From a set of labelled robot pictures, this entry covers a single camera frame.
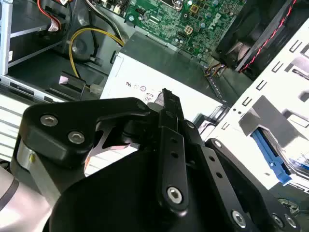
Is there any hard disk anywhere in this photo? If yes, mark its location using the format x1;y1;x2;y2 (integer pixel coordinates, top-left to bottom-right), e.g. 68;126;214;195
250;127;309;187

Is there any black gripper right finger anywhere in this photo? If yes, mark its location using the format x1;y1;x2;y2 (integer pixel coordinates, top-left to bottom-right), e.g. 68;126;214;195
180;118;303;232

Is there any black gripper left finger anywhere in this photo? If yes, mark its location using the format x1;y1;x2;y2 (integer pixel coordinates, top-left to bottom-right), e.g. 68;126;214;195
16;88;190;218

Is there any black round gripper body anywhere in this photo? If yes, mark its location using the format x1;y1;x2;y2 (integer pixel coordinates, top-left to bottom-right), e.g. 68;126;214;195
49;145;234;232

